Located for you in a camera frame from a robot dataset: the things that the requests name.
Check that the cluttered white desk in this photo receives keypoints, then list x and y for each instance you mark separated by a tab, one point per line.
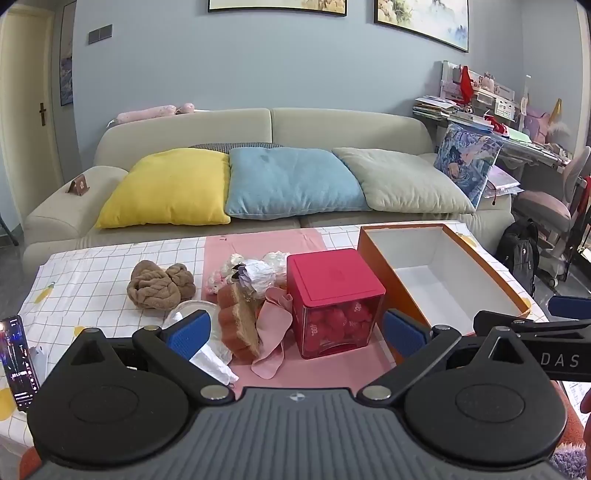
531	150

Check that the black smartphone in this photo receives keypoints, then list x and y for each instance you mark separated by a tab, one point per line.
18	364

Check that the blue wall poster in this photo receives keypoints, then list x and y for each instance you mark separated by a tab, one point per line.
67	60

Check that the purple plush toy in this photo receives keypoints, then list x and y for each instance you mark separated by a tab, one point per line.
540	124

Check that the pink cloth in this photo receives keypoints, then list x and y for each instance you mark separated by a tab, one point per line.
272	323

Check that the yellow pillow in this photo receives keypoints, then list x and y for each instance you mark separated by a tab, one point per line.
166	189

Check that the black backpack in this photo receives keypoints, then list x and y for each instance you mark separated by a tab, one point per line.
519	254

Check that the red hanging decoration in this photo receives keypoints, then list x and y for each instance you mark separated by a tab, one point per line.
466	85

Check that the person's right hand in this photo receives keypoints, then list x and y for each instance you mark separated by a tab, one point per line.
586	402

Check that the framed landscape painting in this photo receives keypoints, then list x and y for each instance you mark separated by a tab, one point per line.
425	21
277	7

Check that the beige sofa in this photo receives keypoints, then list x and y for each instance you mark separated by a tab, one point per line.
69	217

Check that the checkered grey cloth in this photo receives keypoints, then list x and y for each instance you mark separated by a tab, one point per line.
231	146

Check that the grey wall switch panel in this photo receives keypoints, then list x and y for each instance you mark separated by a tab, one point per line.
99	35

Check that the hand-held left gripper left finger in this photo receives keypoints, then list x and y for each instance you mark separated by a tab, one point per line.
188	334

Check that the grey-green pillow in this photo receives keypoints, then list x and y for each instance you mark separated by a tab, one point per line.
406	182

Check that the white plastic bag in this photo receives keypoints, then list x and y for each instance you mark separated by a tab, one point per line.
214	364

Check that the orange scalloped plush cushion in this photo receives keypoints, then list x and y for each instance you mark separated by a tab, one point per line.
238	323

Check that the white fabric flower bundle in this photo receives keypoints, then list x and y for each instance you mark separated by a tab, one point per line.
254	272

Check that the red lidded clear box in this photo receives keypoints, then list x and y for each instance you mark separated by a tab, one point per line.
332	286

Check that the orange cardboard box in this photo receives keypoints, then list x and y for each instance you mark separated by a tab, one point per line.
443	277

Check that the pink table mat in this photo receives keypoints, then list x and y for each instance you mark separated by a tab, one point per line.
258	240

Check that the blue printed pillow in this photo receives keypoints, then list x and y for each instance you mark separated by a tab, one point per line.
466	157

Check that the small white case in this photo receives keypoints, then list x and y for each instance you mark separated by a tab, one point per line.
40	367

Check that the light blue pillow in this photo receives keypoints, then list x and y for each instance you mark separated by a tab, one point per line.
291	182

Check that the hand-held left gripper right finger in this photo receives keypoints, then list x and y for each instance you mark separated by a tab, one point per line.
402	333

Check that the dark red garment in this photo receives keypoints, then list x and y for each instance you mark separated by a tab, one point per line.
585	198

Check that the brown phone stand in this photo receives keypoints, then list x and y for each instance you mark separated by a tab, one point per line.
79	185

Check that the pink desk chair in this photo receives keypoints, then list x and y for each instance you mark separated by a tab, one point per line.
540	207

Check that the pink bolster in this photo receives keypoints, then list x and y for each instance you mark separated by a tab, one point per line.
147	113

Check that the cream door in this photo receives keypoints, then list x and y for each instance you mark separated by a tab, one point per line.
25	115

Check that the printed papers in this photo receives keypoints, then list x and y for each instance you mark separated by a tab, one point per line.
577	394

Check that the pink plastic-wrapped packet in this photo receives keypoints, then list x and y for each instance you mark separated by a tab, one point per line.
501	182

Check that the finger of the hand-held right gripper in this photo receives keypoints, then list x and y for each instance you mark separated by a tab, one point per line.
503	319
570	307

